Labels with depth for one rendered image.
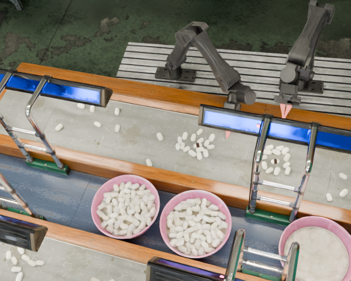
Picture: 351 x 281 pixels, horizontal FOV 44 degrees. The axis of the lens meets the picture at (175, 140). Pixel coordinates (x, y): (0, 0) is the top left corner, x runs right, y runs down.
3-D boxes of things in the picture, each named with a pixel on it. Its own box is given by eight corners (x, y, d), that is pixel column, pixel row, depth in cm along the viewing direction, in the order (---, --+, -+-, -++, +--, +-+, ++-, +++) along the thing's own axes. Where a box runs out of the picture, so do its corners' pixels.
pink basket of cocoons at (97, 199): (111, 179, 185) (106, 168, 177) (170, 193, 179) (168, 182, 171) (87, 237, 172) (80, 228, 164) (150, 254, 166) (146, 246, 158)
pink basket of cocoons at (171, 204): (160, 204, 177) (157, 193, 169) (226, 197, 176) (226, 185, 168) (164, 269, 162) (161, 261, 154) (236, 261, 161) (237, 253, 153)
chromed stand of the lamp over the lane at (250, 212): (254, 175, 180) (261, 110, 142) (303, 185, 175) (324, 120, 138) (244, 217, 170) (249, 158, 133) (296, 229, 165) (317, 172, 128)
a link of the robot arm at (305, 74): (306, 83, 191) (330, 10, 172) (292, 78, 193) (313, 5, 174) (310, 78, 195) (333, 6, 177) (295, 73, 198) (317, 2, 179)
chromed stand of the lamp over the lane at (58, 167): (46, 131, 203) (6, 65, 166) (85, 140, 198) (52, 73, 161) (28, 166, 193) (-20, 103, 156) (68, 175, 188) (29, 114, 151)
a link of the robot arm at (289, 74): (297, 86, 159) (309, 54, 156) (274, 78, 162) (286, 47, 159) (301, 86, 169) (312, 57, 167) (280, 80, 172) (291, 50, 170)
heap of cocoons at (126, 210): (113, 182, 183) (110, 175, 178) (166, 194, 178) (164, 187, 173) (91, 233, 172) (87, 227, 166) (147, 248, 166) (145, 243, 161)
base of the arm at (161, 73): (193, 71, 204) (195, 59, 208) (152, 67, 208) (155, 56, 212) (194, 82, 211) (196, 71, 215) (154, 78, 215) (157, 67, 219)
